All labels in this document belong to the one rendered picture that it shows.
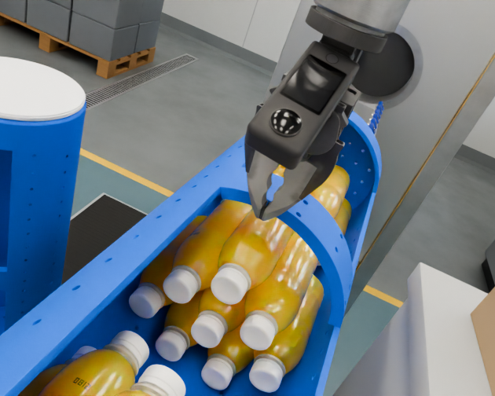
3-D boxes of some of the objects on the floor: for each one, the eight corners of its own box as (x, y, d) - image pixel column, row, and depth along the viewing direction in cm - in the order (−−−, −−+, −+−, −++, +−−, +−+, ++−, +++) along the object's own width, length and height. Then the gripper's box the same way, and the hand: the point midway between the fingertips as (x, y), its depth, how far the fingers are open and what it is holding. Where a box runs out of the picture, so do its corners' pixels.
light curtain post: (320, 348, 200) (594, -59, 110) (317, 358, 195) (602, -61, 105) (307, 342, 200) (570, -68, 111) (304, 351, 195) (577, -70, 106)
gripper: (401, 36, 41) (311, 211, 52) (315, -2, 42) (245, 177, 53) (395, 48, 34) (292, 248, 45) (291, 2, 35) (215, 207, 46)
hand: (262, 212), depth 46 cm, fingers closed
